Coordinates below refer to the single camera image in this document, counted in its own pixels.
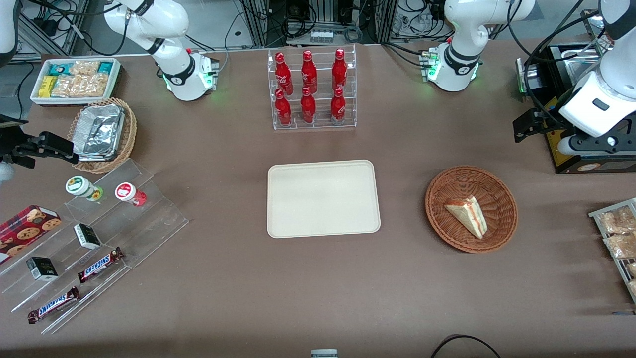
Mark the light tan wicker basket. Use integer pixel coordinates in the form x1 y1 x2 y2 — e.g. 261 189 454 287
68 97 138 174

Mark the triangle sandwich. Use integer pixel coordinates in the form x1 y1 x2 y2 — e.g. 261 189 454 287
444 196 488 239

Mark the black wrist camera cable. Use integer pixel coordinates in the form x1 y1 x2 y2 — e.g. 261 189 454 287
522 9 604 123

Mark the grey wire rack tray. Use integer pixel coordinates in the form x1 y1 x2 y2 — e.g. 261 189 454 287
588 198 636 304

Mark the red cola bottle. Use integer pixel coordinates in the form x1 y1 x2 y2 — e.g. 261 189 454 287
332 48 348 91
330 87 346 125
301 50 318 94
275 52 294 96
300 87 316 124
275 89 292 126

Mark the black hot dog machine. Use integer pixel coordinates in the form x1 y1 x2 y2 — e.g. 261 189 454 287
516 42 636 175

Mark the clear acrylic step display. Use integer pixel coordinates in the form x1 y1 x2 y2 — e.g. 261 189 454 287
0 158 190 335

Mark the small black box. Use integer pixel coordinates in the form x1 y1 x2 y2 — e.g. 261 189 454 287
74 223 102 250
26 257 59 282

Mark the cup with red lid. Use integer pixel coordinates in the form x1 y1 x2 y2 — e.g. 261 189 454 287
115 182 147 207

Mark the cream plastic tray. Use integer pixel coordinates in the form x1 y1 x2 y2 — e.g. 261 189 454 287
267 160 381 239

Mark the cup with green lid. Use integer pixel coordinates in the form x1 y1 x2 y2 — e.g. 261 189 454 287
66 176 104 201

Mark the brown round wicker basket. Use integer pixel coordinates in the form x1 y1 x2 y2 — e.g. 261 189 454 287
425 166 518 254

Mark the red cookie box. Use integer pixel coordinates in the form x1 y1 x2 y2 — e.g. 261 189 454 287
0 205 62 264

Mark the steel machine pan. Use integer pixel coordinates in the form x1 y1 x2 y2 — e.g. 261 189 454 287
563 48 605 88

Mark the clear acrylic bottle rack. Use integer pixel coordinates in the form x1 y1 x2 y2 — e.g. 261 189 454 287
267 44 357 131

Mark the stack of foil trays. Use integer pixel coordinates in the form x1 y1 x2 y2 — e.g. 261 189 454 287
73 104 126 162

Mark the snickers bar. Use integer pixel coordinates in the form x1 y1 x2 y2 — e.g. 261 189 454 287
27 286 80 325
78 247 125 284

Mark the white rectangular snack bin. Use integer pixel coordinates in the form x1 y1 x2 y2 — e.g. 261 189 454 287
30 58 122 107

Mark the black looped cable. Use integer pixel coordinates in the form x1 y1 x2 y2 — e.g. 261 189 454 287
430 334 502 358

